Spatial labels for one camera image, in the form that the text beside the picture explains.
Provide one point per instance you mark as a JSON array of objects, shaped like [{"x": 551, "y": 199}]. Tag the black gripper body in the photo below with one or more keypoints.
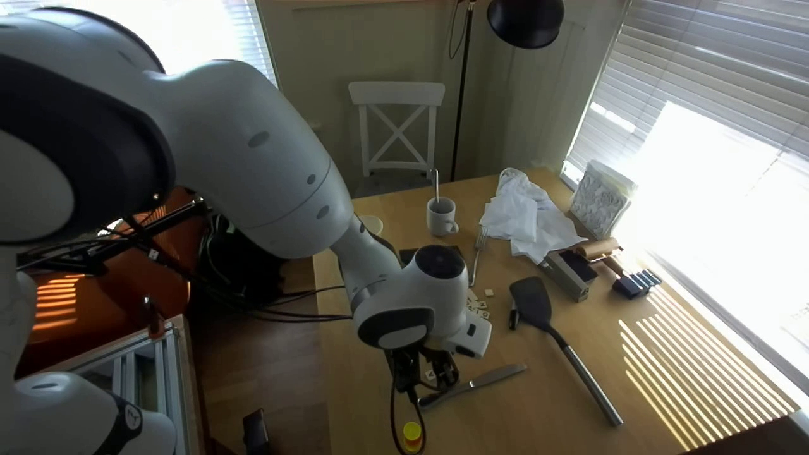
[{"x": 417, "y": 366}]

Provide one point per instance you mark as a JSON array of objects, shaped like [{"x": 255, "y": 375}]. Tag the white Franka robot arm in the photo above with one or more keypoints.
[{"x": 236, "y": 152}]

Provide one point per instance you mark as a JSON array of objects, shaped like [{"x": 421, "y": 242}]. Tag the cream letter tile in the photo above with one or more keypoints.
[{"x": 489, "y": 291}]

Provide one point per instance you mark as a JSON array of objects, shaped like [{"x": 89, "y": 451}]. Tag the black bag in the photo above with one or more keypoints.
[{"x": 229, "y": 262}]

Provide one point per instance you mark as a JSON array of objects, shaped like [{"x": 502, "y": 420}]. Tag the metal table knife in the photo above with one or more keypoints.
[{"x": 496, "y": 375}]

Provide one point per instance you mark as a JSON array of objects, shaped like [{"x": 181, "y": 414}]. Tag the small yellow bottle cap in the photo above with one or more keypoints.
[{"x": 413, "y": 435}]

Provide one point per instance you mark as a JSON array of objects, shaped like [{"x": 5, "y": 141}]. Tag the small black clip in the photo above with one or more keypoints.
[{"x": 512, "y": 319}]

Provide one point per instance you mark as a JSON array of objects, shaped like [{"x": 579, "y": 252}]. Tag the metal teaspoon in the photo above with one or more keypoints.
[{"x": 477, "y": 257}]

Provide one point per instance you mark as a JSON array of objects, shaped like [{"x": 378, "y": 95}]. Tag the white mug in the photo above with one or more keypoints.
[{"x": 441, "y": 222}]

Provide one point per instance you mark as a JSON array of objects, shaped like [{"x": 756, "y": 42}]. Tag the silver and black stapler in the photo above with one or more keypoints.
[{"x": 568, "y": 277}]

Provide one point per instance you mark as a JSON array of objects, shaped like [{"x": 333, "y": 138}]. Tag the small black floor object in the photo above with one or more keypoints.
[{"x": 255, "y": 433}]

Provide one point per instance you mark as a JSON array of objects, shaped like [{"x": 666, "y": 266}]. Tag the metal spoon in mug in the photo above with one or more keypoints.
[{"x": 435, "y": 185}]

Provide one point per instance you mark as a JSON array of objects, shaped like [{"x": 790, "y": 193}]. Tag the crumpled white cloth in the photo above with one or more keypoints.
[{"x": 521, "y": 210}]

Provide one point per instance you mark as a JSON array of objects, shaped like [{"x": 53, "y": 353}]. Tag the white rack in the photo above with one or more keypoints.
[{"x": 159, "y": 380}]

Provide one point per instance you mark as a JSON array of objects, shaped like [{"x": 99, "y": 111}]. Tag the black lamp pole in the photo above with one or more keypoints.
[{"x": 459, "y": 103}]

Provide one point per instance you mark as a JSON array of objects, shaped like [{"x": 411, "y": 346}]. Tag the white wooden chair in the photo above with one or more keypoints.
[{"x": 394, "y": 92}]

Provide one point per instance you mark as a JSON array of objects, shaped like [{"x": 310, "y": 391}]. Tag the orange sofa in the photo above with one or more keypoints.
[{"x": 92, "y": 312}]

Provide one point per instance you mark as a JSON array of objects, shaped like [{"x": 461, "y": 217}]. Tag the black tripod boom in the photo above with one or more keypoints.
[{"x": 109, "y": 242}]

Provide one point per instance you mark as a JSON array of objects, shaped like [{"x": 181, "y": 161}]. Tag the narrow white window blind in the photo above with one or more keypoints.
[{"x": 254, "y": 42}]

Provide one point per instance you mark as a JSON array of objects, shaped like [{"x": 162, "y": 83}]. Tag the black lamp shade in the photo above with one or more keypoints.
[{"x": 525, "y": 18}]

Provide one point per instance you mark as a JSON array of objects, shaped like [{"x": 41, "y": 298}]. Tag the large white window blind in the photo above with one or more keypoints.
[{"x": 717, "y": 66}]

